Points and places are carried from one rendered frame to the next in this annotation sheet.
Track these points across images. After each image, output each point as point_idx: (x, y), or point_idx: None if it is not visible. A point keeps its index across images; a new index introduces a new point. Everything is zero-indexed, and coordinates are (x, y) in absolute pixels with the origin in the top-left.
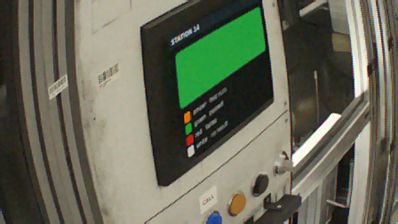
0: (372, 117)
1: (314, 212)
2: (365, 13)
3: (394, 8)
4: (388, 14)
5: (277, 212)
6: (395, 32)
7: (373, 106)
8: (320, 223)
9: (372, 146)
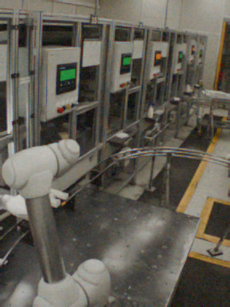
0: (15, 141)
1: (1, 176)
2: (15, 101)
3: (41, 102)
4: (34, 104)
5: None
6: (38, 112)
7: (16, 137)
8: (3, 181)
9: (16, 152)
